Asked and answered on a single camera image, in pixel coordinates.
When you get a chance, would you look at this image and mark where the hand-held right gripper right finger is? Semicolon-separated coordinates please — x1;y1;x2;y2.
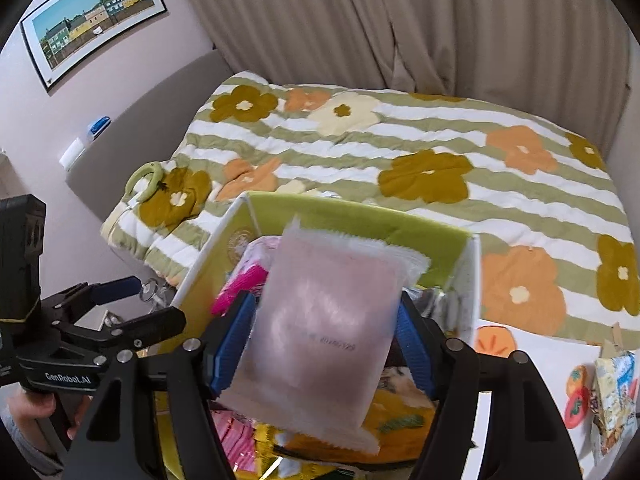
395;292;583;480

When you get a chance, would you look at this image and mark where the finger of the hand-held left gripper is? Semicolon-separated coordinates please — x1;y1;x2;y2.
40;275;143;321
60;305;187;348

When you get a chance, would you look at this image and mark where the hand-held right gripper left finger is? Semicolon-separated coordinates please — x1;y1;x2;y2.
62;290;258;480

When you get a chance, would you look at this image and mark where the pile of snack packets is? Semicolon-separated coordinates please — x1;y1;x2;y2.
210;235;466;480

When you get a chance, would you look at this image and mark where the pale pink translucent snack packet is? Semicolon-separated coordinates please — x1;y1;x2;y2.
217;215;432;456

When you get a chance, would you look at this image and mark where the green cardboard box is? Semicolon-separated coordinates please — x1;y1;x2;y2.
160;191;482;480

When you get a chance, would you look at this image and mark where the person's left forearm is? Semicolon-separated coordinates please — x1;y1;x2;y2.
0;410;63;480

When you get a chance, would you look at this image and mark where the person's left hand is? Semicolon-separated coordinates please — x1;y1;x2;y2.
7;390;93;453

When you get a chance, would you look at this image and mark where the silver metal fitting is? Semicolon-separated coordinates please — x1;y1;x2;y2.
140;280;173;307

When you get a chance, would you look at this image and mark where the small white item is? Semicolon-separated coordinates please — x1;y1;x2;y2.
59;139;87;168

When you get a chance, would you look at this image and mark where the grey bed headboard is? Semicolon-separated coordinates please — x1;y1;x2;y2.
65;50;236;221

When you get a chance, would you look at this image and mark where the tan paper tag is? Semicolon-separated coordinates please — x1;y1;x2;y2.
600;322;626;361

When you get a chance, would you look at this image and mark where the blue yellow snack bag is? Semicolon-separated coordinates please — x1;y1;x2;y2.
590;352;640;456

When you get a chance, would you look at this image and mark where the floral striped blanket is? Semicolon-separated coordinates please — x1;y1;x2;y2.
100;71;640;346

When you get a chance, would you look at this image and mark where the framed houses picture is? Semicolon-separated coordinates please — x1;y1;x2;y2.
21;0;167;93

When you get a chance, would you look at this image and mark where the beige curtain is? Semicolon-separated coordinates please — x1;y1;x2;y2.
170;0;633;156

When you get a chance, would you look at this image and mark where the green ring toy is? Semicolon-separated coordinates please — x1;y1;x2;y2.
124;161;165;202

